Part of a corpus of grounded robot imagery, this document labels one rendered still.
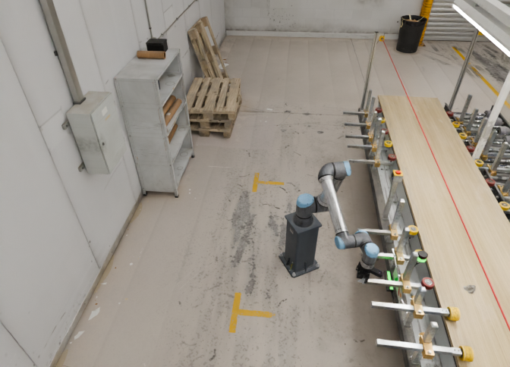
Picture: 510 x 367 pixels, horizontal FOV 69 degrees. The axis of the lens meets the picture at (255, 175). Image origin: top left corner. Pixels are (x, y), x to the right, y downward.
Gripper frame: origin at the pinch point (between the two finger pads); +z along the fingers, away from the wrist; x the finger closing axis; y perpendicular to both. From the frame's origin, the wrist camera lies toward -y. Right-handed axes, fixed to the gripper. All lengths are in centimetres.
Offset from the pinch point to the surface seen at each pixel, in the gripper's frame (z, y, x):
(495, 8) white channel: -164, -52, -86
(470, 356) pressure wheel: -16, -50, 52
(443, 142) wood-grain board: -9, -97, -185
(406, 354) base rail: 12, -25, 42
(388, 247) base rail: 12, -27, -47
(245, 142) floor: 89, 132, -294
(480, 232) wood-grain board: -10, -92, -54
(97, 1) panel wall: -132, 247, -167
